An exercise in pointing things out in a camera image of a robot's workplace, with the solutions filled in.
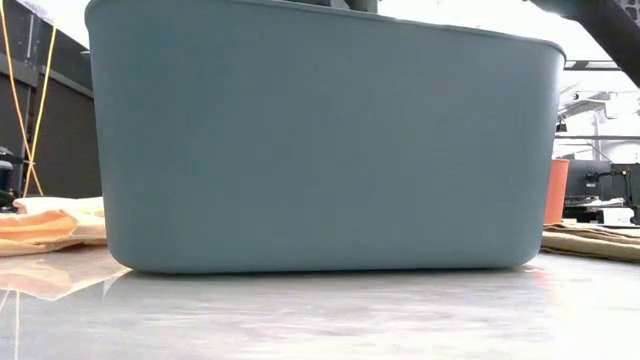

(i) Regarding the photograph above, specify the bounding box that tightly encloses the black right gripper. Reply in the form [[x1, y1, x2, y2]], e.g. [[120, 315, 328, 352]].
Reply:
[[344, 0, 380, 14]]

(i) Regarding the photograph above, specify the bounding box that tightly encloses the dark teal plastic bin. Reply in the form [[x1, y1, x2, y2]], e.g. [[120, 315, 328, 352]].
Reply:
[[83, 0, 567, 275]]

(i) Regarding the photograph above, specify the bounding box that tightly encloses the orange plastic bin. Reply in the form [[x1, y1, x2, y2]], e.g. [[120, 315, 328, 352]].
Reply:
[[543, 158, 571, 226]]

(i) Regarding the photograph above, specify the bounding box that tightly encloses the black lab equipment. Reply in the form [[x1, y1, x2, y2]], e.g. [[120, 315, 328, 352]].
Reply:
[[564, 160, 640, 226]]

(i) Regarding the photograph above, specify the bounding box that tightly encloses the dark cabinet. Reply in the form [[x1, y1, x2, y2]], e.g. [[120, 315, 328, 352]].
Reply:
[[0, 0, 104, 199]]

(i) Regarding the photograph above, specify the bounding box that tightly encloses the small white box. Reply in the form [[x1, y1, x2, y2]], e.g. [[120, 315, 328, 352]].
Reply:
[[597, 207, 635, 226]]

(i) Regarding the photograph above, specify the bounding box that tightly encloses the olive brown folded cloth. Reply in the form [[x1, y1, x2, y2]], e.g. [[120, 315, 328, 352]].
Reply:
[[540, 221, 640, 265]]

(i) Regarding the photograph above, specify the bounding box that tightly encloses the yellow cable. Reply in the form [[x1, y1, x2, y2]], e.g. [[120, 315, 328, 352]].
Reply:
[[0, 0, 57, 199]]

